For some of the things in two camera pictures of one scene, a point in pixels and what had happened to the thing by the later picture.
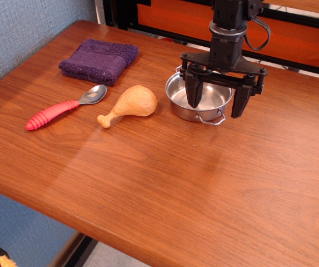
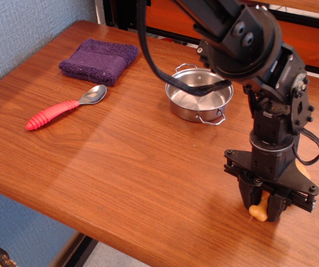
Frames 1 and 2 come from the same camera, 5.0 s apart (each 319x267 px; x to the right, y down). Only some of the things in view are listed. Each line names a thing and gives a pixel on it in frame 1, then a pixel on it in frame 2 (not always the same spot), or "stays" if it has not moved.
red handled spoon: x=93 y=95 stays
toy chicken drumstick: x=136 y=100 to x=259 y=211
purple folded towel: x=100 y=62 stays
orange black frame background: x=303 y=33 stays
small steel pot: x=210 y=109 stays
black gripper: x=224 y=62 to x=270 y=163
